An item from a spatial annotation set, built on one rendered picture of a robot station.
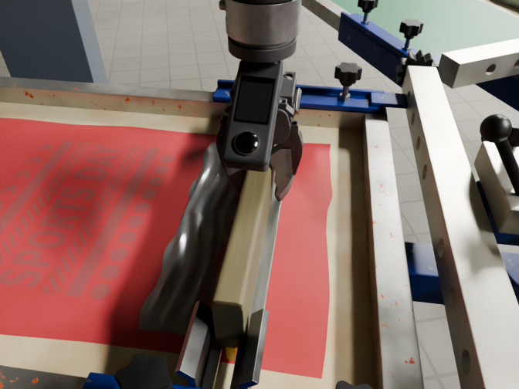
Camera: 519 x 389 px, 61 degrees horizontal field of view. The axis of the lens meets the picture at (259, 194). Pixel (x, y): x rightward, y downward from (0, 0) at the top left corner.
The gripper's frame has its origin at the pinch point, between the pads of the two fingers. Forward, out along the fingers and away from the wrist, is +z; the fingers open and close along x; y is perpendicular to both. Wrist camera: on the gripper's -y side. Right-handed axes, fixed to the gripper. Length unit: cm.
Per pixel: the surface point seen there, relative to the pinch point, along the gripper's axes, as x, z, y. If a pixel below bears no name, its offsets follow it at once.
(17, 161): 40.6, 5.3, 8.2
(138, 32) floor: 141, 101, 294
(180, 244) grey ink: 9.4, 4.6, -5.9
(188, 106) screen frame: 16.6, 3.2, 25.4
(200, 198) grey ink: 9.0, 4.6, 3.0
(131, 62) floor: 127, 101, 240
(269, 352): -3.8, 5.4, -18.6
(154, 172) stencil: 17.8, 5.3, 8.7
